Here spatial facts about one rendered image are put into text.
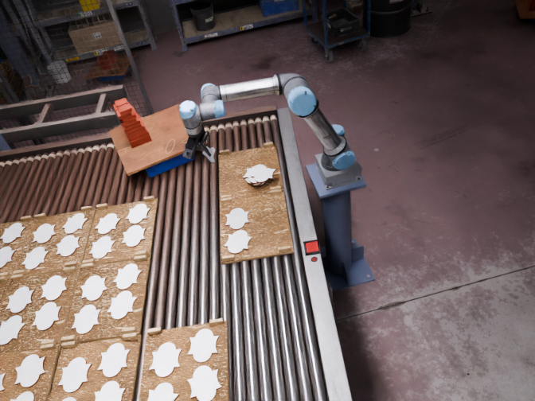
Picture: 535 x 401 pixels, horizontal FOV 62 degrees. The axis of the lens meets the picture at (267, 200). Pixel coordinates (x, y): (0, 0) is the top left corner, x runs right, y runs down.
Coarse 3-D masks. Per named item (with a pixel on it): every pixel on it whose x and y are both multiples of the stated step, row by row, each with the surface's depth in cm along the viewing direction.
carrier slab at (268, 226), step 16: (224, 208) 239; (256, 208) 235; (272, 208) 234; (224, 224) 230; (256, 224) 227; (272, 224) 226; (288, 224) 224; (224, 240) 223; (256, 240) 220; (272, 240) 219; (288, 240) 217; (240, 256) 214; (256, 256) 213
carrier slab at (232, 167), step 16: (224, 160) 267; (240, 160) 265; (256, 160) 263; (272, 160) 261; (224, 176) 257; (240, 176) 255; (272, 176) 251; (224, 192) 248; (240, 192) 246; (256, 192) 244
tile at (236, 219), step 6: (234, 210) 235; (240, 210) 234; (228, 216) 232; (234, 216) 232; (240, 216) 231; (246, 216) 231; (228, 222) 230; (234, 222) 229; (240, 222) 229; (246, 222) 228; (234, 228) 226; (240, 228) 227
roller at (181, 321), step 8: (192, 160) 275; (192, 168) 270; (192, 176) 266; (192, 184) 262; (184, 200) 251; (184, 208) 246; (184, 216) 241; (184, 224) 237; (184, 232) 233; (184, 240) 229; (184, 248) 225; (184, 256) 221; (184, 264) 218; (184, 272) 215; (184, 280) 212; (184, 288) 208; (184, 296) 205; (184, 304) 203; (184, 312) 200; (184, 320) 197
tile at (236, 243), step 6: (234, 234) 223; (240, 234) 223; (246, 234) 222; (228, 240) 221; (234, 240) 221; (240, 240) 220; (246, 240) 219; (228, 246) 219; (234, 246) 218; (240, 246) 218; (246, 246) 217; (234, 252) 215
